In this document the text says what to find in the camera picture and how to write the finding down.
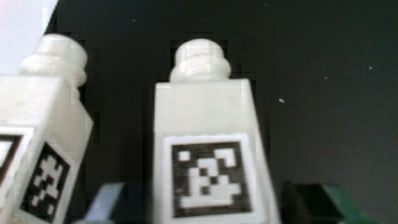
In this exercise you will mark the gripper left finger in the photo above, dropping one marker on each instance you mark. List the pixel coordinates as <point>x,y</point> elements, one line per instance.
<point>117,207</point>

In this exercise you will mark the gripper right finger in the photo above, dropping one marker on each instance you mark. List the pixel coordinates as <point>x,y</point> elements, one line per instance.
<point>318,204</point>

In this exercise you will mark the white leg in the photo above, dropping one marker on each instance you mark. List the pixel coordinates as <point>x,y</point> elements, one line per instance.
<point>211,186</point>
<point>44,130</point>

